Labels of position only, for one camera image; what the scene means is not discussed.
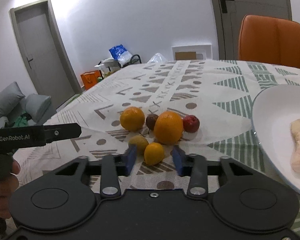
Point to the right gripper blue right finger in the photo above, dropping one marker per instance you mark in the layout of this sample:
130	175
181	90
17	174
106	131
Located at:
179	160

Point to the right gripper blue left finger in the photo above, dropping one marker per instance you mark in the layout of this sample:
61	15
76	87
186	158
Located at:
129	158

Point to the brown-green kiwi fruit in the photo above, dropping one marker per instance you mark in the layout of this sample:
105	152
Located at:
140	142

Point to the small tangerine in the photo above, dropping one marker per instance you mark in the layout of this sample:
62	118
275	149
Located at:
154	153

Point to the large orange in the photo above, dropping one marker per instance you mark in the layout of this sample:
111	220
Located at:
132	119
168	128

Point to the person's left hand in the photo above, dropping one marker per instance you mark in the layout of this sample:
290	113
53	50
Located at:
7	187

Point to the small red apple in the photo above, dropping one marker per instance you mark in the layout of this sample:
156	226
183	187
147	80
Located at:
191	124

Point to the grey sofa cushion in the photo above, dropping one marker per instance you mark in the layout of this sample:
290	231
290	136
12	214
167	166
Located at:
9	98
36	105

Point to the dark passion fruit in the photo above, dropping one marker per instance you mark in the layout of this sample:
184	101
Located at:
151	120

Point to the patterned white tablecloth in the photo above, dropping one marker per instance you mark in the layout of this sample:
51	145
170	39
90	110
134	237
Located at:
76	188

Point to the orange gift bag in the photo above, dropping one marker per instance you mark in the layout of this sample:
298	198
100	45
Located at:
90	79

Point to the black metal rack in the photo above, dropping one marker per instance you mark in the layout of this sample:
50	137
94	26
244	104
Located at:
111	65

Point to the clear plastic bag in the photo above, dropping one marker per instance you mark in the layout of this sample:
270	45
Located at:
157	58

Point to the blue white plastic bag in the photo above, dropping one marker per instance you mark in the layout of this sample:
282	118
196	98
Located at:
120	54

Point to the white plate with blue rim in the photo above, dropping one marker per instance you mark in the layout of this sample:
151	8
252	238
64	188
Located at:
274	109

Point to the grey side door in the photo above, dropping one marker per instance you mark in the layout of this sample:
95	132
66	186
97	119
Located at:
43	52

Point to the orange leather chair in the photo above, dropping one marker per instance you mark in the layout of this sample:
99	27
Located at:
269	40

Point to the white foam packaging frame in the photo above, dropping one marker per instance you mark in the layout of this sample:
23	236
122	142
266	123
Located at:
193	52

